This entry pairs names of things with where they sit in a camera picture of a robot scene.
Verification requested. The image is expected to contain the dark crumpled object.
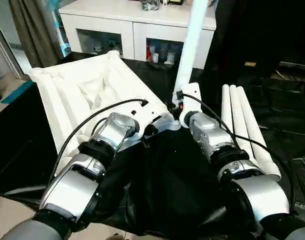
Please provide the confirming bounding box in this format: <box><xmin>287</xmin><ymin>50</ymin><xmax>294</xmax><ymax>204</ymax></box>
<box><xmin>139</xmin><ymin>0</ymin><xmax>160</xmax><ymax>12</ymax></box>

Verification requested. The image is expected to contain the dark metal rail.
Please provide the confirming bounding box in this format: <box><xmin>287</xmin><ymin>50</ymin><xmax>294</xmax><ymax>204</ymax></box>
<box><xmin>279</xmin><ymin>60</ymin><xmax>305</xmax><ymax>70</ymax></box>

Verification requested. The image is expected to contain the white plastic table leg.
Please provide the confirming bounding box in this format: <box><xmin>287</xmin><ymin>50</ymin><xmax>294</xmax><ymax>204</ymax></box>
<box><xmin>228</xmin><ymin>84</ymin><xmax>256</xmax><ymax>161</ymax></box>
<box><xmin>236</xmin><ymin>86</ymin><xmax>281</xmax><ymax>181</ymax></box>
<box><xmin>220</xmin><ymin>84</ymin><xmax>236</xmax><ymax>137</ymax></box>
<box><xmin>172</xmin><ymin>0</ymin><xmax>209</xmax><ymax>102</ymax></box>

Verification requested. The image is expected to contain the black plastic mat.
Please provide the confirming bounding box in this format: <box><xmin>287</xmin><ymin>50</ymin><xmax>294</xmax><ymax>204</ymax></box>
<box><xmin>0</xmin><ymin>51</ymin><xmax>305</xmax><ymax>240</ymax></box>

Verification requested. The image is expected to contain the black box with yellow label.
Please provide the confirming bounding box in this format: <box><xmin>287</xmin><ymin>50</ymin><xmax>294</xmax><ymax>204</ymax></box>
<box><xmin>204</xmin><ymin>0</ymin><xmax>282</xmax><ymax>77</ymax></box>

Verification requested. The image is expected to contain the light blue patterned strip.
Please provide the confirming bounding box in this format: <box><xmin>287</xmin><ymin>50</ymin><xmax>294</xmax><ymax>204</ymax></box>
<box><xmin>54</xmin><ymin>6</ymin><xmax>72</xmax><ymax>59</ymax></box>

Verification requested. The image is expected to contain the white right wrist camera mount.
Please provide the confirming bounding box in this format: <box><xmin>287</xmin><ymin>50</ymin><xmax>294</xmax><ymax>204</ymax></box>
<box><xmin>172</xmin><ymin>82</ymin><xmax>204</xmax><ymax>129</ymax></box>

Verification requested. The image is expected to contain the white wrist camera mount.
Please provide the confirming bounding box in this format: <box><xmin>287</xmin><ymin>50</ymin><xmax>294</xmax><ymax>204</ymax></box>
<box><xmin>172</xmin><ymin>82</ymin><xmax>204</xmax><ymax>129</ymax></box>
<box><xmin>124</xmin><ymin>99</ymin><xmax>170</xmax><ymax>141</ymax></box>

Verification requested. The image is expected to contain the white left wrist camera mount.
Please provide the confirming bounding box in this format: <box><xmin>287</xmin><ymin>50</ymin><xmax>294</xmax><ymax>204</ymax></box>
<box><xmin>124</xmin><ymin>99</ymin><xmax>170</xmax><ymax>141</ymax></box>

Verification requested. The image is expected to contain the white glass-door cabinet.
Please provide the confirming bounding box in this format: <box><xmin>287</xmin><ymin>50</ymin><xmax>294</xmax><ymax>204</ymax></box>
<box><xmin>58</xmin><ymin>0</ymin><xmax>217</xmax><ymax>70</ymax></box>

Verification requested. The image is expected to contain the white plastic table top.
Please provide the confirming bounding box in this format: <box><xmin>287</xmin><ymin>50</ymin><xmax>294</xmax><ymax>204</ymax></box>
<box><xmin>23</xmin><ymin>49</ymin><xmax>181</xmax><ymax>177</ymax></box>

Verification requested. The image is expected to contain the grey-brown curtain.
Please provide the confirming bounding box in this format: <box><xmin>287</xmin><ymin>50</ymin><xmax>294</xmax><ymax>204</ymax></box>
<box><xmin>9</xmin><ymin>0</ymin><xmax>66</xmax><ymax>69</ymax></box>

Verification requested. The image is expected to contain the teal plastic frame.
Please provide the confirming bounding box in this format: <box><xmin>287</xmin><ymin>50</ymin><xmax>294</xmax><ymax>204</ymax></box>
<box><xmin>0</xmin><ymin>79</ymin><xmax>35</xmax><ymax>105</ymax></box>

